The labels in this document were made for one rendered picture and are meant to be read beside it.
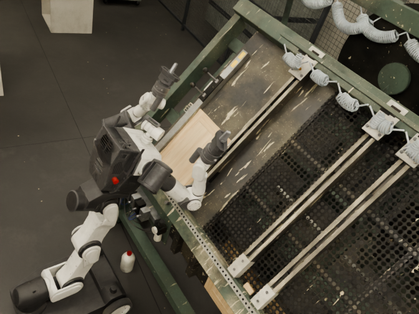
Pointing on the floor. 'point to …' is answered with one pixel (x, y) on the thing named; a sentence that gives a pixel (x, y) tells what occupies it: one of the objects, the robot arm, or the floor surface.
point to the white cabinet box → (68, 15)
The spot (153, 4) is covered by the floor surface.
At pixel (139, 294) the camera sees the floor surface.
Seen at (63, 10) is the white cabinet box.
